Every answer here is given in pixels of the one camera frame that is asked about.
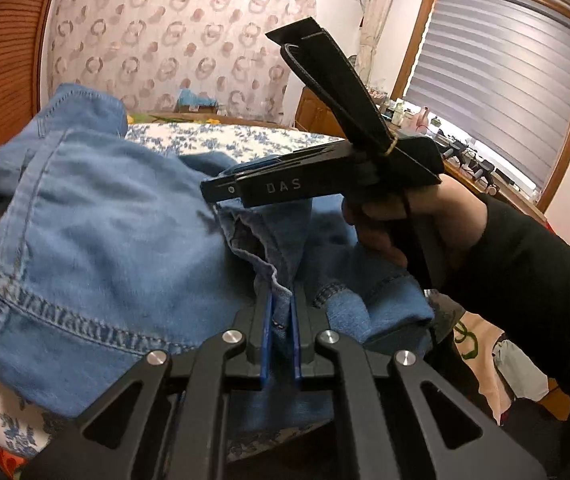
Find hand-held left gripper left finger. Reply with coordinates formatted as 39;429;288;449
25;285;273;480

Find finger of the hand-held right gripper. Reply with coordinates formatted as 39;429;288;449
200;159;317;209
219;141;356;177

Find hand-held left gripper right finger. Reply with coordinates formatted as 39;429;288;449
291;289;548;480

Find blue denim pants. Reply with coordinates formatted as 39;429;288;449
0;84;436;441

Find person's right hand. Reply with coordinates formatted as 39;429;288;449
342;175;491;292

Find wooden cabinet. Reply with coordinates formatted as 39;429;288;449
295;86;548;222

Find beige window curtain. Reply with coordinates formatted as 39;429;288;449
356;0;392;87

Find cardboard box with blue cloth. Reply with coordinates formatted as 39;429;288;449
175;88;219;114

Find floral blanket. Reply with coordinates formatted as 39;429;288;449
149;112;226;126

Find cream printed cloth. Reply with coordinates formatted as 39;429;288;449
452;307;570;418

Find wooden louvered closet door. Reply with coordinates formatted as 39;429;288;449
0;0;66;171

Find ring patterned wall curtain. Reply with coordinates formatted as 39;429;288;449
45;0;319;124

